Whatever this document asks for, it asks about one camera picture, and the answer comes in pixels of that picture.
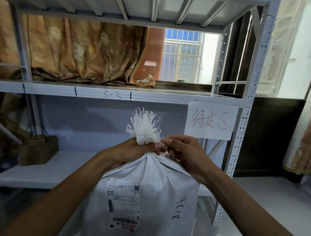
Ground person's left hand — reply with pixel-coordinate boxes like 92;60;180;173
100;138;165;170

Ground person's right hand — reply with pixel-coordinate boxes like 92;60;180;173
161;135;219;187

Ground white woven sack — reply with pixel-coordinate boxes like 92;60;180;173
83;107;200;236

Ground person's right forearm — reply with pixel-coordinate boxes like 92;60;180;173
199;163;300;236

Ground person's left forearm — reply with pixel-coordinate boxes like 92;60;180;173
0;149;115;236

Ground white paper sign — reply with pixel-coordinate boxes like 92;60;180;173
184;101;239;141

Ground white metal shelving rack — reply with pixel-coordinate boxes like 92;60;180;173
0;0;282;226

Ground white shipping label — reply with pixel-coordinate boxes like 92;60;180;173
105;178;141;230

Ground window with white bars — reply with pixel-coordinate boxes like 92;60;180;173
159;27;223;85

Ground brown cardboard box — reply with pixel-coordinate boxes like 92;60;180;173
19;135;59;166

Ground orange patterned curtain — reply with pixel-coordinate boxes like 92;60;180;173
0;0;156;88

